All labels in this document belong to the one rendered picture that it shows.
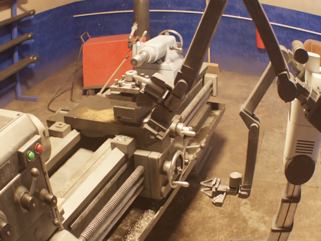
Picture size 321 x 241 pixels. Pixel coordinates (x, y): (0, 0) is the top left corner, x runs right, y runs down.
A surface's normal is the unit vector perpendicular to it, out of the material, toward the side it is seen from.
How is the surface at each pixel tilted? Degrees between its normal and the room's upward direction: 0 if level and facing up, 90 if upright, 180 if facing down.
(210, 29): 91
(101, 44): 90
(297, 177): 90
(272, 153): 0
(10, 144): 45
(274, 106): 0
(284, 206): 90
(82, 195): 36
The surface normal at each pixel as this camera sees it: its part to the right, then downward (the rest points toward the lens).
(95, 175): 0.52, -0.65
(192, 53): -0.33, 0.39
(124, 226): -0.03, -0.90
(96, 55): -0.02, 0.44
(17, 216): 0.93, 0.14
